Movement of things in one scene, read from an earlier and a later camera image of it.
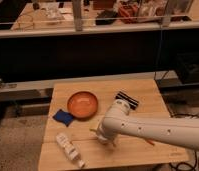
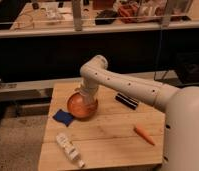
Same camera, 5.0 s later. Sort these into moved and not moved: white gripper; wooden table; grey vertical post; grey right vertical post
Moved: white gripper
Not moved: grey vertical post; grey right vertical post; wooden table
